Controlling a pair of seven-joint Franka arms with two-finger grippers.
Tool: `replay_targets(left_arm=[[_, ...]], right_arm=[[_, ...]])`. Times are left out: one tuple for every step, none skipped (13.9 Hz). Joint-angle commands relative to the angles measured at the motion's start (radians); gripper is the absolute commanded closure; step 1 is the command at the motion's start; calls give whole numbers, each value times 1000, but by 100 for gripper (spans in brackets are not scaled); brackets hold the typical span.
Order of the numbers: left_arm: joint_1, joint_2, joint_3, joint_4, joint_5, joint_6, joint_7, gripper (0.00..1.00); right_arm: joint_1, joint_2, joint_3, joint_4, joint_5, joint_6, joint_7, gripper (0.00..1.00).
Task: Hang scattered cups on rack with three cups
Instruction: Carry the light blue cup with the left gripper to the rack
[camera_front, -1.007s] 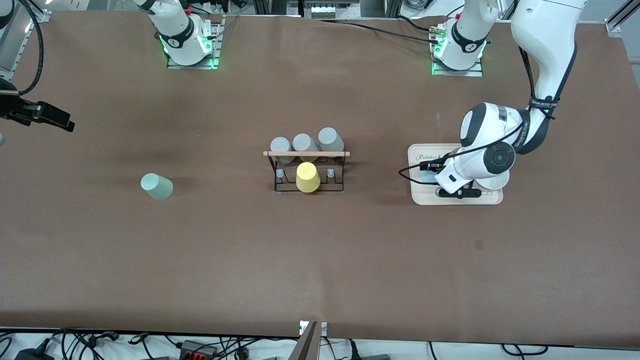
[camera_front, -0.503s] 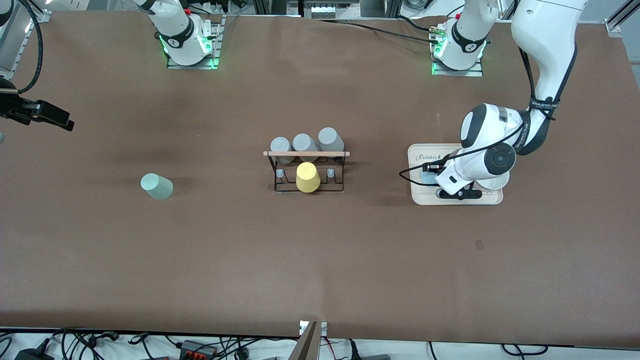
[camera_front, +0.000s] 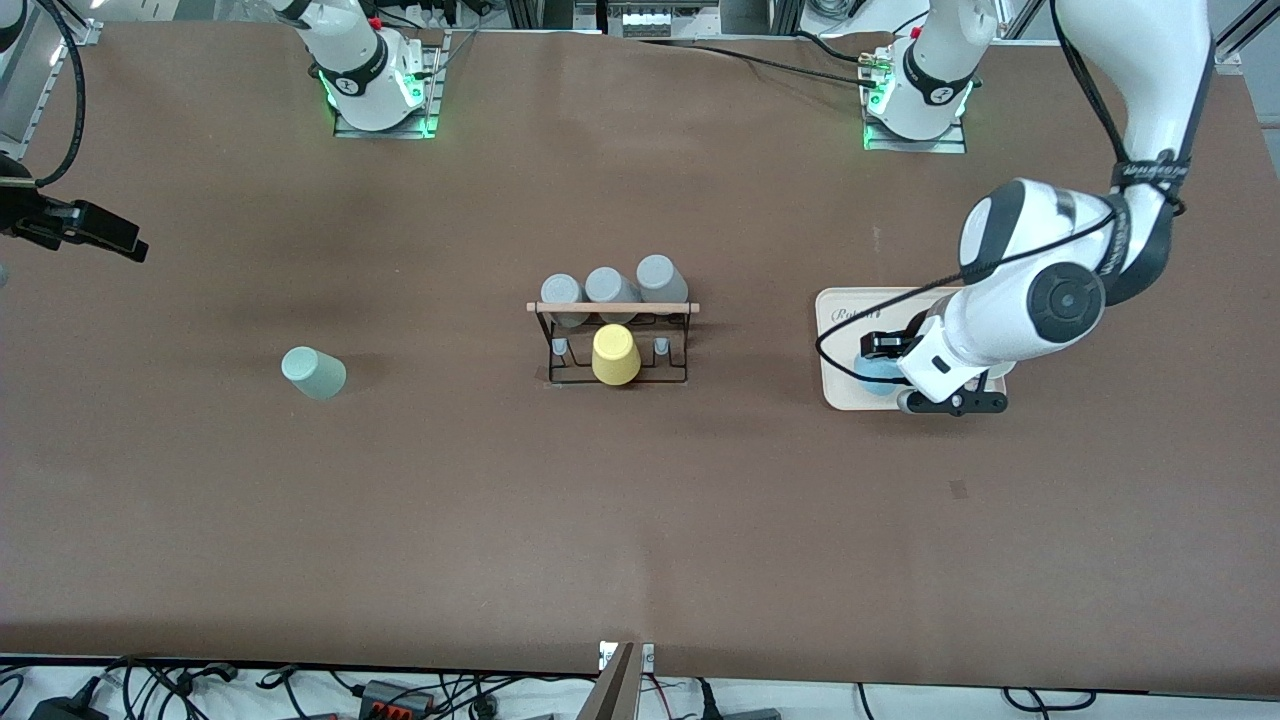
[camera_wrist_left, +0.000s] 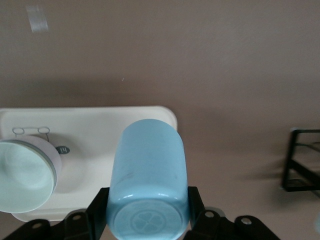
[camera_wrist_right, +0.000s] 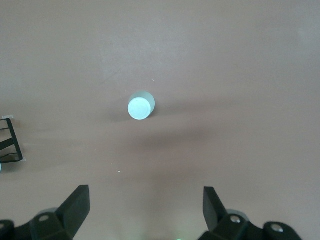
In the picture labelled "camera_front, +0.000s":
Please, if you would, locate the light blue plastic cup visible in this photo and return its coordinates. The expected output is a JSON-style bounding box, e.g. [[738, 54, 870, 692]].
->
[[852, 352, 907, 398]]

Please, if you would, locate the mint green plastic cup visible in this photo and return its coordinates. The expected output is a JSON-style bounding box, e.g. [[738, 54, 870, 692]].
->
[[281, 346, 348, 402]]

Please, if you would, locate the beige rectangular tray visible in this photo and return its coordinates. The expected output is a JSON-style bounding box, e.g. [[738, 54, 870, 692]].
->
[[815, 287, 1008, 412]]

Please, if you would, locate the grey plastic cup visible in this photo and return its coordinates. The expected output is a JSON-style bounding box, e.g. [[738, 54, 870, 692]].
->
[[584, 266, 642, 323], [541, 274, 585, 329], [636, 254, 690, 323]]

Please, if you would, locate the yellow plastic cup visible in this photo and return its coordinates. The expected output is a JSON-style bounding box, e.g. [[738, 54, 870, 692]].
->
[[591, 323, 642, 387]]

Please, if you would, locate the black power adapter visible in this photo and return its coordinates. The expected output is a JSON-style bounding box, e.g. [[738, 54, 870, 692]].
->
[[28, 694, 109, 720]]

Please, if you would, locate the black red connector block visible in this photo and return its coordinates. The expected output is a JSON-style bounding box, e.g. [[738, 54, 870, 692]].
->
[[358, 679, 438, 718]]

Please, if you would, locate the aluminium frame profile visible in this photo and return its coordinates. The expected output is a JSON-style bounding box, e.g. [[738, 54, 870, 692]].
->
[[1213, 0, 1280, 73], [0, 18, 103, 151]]

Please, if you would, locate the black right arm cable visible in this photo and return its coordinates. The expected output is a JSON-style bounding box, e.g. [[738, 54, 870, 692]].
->
[[33, 0, 89, 191]]

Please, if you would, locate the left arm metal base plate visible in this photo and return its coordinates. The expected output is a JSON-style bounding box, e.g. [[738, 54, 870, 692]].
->
[[862, 45, 969, 154]]

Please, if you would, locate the black velcro strap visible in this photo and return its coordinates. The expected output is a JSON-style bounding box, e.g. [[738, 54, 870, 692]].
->
[[1095, 195, 1136, 281], [1112, 152, 1191, 196]]

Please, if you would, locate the black wire cup rack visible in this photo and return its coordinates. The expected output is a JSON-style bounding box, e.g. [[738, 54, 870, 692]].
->
[[526, 298, 701, 389]]

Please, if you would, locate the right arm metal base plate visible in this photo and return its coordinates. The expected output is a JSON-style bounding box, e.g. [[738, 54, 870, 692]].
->
[[333, 30, 443, 139]]

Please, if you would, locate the black cable on table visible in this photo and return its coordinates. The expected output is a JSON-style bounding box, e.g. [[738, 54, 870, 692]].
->
[[638, 38, 881, 89], [793, 30, 876, 67]]

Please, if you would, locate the white mount bracket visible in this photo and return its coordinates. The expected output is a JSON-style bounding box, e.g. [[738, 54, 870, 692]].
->
[[598, 640, 657, 673]]

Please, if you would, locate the camera mount beam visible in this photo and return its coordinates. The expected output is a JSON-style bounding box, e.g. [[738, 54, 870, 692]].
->
[[575, 643, 641, 720]]

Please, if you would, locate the black cable connector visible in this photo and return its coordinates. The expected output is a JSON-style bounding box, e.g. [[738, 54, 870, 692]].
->
[[172, 660, 239, 689]]

